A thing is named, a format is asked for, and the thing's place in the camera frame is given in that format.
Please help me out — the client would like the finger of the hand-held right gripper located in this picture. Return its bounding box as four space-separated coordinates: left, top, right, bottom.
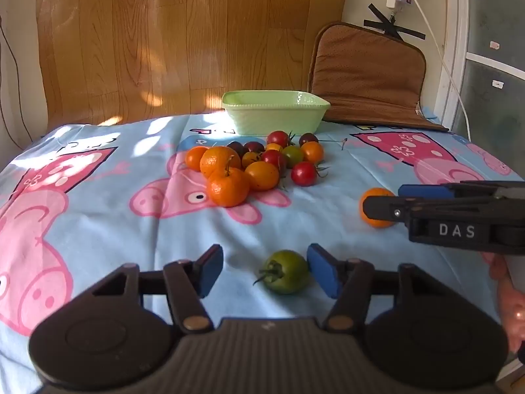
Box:
397 181 498 199
361 196 495 225

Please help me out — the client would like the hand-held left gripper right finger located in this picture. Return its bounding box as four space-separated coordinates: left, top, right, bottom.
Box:
306 243 441 333

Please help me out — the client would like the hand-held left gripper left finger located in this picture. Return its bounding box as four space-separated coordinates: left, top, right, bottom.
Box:
84 244 225 334

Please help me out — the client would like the large green tomato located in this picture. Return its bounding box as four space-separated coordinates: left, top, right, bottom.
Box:
253 250 311 295

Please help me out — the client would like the orange mandarin with stem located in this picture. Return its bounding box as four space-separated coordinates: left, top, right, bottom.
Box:
206 166 250 208

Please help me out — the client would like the red cherry tomato with calyx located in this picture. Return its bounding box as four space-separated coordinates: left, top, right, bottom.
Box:
291 161 329 186

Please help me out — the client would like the green cherry tomato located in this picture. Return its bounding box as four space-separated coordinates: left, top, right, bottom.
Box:
282 145 305 169

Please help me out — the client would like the large orange tomato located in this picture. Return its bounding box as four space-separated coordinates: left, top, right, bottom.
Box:
244 161 280 191

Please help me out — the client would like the light green ceramic bowl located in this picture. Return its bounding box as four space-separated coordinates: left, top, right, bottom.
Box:
222 90 331 136

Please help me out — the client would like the person's right hand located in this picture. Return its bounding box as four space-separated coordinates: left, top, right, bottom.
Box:
487 252 525 353

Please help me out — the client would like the blue cartoon printed blanket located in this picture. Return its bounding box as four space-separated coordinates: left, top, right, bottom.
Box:
0 113 525 394

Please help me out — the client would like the brown seat cushion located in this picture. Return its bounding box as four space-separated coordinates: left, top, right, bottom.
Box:
307 22 450 133

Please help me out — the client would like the black tape strip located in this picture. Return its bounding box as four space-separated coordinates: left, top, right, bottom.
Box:
364 19 427 42
368 3 405 41

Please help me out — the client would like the white-framed glass door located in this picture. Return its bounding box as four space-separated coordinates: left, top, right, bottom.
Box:
435 0 525 148

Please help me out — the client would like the wood-pattern vinyl mat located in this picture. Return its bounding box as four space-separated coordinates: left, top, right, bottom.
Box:
36 0 347 126

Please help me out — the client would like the white cable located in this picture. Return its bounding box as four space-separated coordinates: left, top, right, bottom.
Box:
404 0 472 138

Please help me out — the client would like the thin black cable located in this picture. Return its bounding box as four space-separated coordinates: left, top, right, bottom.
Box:
0 16 25 150

